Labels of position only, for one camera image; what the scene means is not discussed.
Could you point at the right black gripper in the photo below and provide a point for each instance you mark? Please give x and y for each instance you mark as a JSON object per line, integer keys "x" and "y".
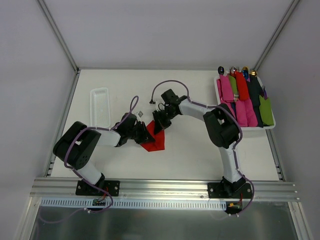
{"x": 161, "y": 117}

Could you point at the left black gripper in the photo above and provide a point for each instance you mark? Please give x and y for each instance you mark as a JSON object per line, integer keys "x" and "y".
{"x": 142, "y": 131}

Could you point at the red paper napkin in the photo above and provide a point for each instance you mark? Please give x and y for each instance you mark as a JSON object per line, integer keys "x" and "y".
{"x": 159, "y": 139}

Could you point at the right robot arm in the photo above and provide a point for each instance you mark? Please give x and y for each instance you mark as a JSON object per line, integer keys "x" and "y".
{"x": 222, "y": 128}

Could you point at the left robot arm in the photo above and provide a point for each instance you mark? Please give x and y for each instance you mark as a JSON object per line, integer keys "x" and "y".
{"x": 77, "y": 145}

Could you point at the pink napkin roll lower left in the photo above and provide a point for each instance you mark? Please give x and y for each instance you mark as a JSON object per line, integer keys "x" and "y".
{"x": 229, "y": 107}

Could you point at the pink napkin roll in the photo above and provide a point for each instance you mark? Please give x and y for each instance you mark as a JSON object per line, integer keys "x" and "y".
{"x": 250, "y": 114}
{"x": 241, "y": 115}
{"x": 226, "y": 92}
{"x": 229, "y": 107}

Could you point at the pink napkin roll upper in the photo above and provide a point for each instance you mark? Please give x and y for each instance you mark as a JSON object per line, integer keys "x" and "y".
{"x": 226, "y": 92}

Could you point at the pink napkin roll lower middle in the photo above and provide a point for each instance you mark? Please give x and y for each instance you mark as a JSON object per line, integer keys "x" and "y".
{"x": 241, "y": 115}

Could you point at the green napkin roll left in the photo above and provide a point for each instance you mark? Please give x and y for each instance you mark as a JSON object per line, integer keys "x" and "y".
{"x": 233, "y": 84}

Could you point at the green napkin roll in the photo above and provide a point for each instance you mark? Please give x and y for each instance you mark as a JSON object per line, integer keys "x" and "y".
{"x": 233, "y": 84}
{"x": 265, "y": 110}

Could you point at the red napkin roll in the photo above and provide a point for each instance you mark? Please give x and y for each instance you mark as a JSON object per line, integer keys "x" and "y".
{"x": 242, "y": 88}

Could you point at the pink napkin roll lower right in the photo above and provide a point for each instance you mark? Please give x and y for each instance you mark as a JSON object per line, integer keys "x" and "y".
{"x": 250, "y": 114}

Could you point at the dark navy napkin roll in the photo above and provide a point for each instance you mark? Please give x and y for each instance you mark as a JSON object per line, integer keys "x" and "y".
{"x": 254, "y": 89}

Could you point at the green napkin roll right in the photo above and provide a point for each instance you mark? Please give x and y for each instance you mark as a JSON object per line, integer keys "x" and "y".
{"x": 265, "y": 110}

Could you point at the white perforated utensil tray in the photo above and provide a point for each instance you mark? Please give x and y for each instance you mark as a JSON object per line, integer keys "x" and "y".
{"x": 100, "y": 115}

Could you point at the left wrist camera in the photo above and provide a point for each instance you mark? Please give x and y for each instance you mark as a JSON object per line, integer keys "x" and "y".
{"x": 139, "y": 114}

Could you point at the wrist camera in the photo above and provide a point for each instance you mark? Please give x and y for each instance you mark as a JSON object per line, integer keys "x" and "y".
{"x": 139, "y": 114}
{"x": 155, "y": 102}

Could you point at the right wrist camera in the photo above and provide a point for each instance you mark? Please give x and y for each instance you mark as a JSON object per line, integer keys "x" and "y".
{"x": 155, "y": 102}

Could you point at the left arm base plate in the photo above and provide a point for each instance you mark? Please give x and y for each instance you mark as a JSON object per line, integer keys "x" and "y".
{"x": 110, "y": 186}

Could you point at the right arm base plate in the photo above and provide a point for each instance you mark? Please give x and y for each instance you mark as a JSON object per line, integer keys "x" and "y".
{"x": 220, "y": 190}

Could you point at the right frame post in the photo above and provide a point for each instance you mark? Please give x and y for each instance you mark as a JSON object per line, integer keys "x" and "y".
{"x": 277, "y": 33}

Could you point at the frame post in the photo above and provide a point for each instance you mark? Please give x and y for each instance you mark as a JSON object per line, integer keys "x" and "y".
{"x": 277, "y": 33}
{"x": 57, "y": 33}

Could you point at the white slotted cable duct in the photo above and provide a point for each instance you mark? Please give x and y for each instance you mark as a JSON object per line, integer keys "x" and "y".
{"x": 153, "y": 204}

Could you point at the left frame post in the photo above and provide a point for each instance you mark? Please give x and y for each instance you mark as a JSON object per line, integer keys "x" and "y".
{"x": 57, "y": 33}

